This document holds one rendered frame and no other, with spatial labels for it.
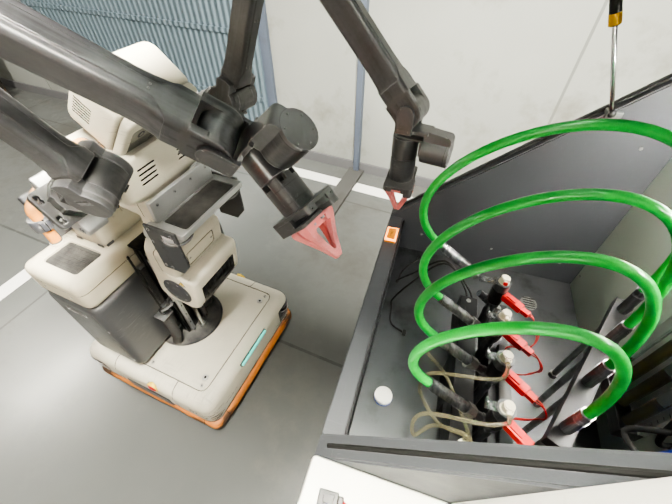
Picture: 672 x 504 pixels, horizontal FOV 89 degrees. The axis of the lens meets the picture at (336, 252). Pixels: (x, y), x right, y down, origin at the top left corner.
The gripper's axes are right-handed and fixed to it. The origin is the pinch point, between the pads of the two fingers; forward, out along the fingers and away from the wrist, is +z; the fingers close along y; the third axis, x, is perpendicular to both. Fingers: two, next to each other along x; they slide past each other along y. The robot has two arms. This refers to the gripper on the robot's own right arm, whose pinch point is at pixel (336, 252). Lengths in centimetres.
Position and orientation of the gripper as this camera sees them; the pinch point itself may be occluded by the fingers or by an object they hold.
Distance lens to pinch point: 54.6
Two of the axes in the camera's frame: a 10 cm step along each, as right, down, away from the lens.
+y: 5.8, -2.2, -7.8
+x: 5.4, -6.1, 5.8
